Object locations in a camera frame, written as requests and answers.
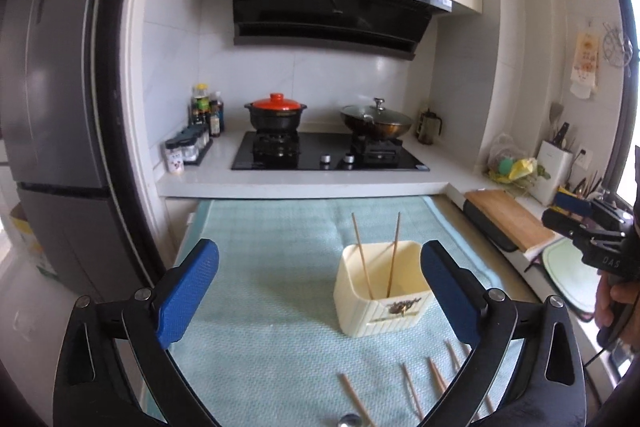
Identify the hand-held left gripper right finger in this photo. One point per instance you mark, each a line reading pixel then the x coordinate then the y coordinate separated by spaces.
pixel 450 292

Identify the white wall socket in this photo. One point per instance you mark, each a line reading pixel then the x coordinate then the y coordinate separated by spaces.
pixel 583 157

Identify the green round object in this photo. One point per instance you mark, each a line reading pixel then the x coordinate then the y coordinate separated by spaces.
pixel 506 167

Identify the black range hood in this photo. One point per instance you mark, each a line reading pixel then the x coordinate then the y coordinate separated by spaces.
pixel 325 17

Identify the white knife block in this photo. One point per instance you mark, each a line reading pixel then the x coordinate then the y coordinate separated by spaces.
pixel 550 167

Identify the printed hanging towel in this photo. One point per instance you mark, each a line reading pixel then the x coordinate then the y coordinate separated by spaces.
pixel 586 62

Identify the wooden cutting board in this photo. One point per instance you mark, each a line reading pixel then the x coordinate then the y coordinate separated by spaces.
pixel 510 217

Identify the black clay pot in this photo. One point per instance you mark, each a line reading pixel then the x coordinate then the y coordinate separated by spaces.
pixel 275 119

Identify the grey spatula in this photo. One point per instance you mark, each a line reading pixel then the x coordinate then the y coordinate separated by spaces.
pixel 556 112

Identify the cream plastic utensil holder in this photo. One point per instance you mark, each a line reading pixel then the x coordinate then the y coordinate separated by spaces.
pixel 380 312

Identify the dark sauce bottle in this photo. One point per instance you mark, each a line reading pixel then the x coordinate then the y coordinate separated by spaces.
pixel 220 107

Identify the glass wok lid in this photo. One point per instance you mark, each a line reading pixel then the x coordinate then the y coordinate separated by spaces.
pixel 375 111

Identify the small labelled sauce bottle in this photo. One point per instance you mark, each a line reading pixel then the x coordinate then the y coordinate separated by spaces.
pixel 215 124

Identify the yellow cap soy sauce bottle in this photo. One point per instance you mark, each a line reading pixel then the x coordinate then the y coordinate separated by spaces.
pixel 201 104

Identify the light green cutting board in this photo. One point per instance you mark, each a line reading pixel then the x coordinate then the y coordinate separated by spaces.
pixel 565 267

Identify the yellow plastic bag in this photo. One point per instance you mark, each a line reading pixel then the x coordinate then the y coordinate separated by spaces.
pixel 525 168

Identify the cardboard box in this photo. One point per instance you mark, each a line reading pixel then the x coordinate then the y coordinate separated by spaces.
pixel 30 242

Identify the metal spoon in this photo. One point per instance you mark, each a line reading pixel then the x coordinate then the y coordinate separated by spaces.
pixel 348 420

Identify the grey refrigerator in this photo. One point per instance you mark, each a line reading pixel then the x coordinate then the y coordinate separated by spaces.
pixel 55 107

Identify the wooden chopstick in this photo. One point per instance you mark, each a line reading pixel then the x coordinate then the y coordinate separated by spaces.
pixel 361 257
pixel 412 391
pixel 355 399
pixel 436 374
pixel 395 252

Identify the dark metal wok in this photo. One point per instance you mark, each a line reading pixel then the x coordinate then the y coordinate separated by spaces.
pixel 377 127

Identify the teal woven mat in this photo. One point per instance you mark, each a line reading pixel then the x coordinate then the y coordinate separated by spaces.
pixel 280 257

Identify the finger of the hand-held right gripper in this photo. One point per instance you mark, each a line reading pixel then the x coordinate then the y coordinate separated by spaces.
pixel 570 202
pixel 557 221

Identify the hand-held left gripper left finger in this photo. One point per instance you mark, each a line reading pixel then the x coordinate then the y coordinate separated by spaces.
pixel 187 292

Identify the person's right hand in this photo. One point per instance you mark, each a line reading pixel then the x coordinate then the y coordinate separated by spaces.
pixel 617 294

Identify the red pot lid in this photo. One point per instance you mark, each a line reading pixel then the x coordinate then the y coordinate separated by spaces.
pixel 275 102

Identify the clear plastic bag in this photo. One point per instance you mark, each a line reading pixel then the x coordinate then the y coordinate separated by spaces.
pixel 502 146

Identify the black gas stove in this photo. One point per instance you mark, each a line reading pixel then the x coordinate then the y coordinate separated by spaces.
pixel 325 152

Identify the white spice shaker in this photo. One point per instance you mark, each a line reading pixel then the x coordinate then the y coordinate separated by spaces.
pixel 175 162

